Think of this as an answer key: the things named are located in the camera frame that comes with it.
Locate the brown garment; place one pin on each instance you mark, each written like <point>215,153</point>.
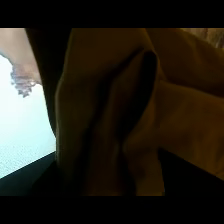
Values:
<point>110,110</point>

